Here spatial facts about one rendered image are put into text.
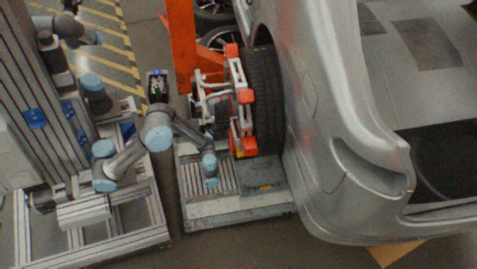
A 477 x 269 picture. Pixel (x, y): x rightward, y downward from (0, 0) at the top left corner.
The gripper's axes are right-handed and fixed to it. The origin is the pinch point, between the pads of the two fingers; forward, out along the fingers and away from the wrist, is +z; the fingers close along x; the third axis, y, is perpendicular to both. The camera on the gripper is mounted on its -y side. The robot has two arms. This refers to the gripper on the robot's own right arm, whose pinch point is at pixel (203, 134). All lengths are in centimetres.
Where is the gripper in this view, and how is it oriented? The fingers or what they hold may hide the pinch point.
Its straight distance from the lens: 236.7
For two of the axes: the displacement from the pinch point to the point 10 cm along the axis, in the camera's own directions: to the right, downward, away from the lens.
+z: -2.0, -7.8, 5.9
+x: -9.8, 1.5, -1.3
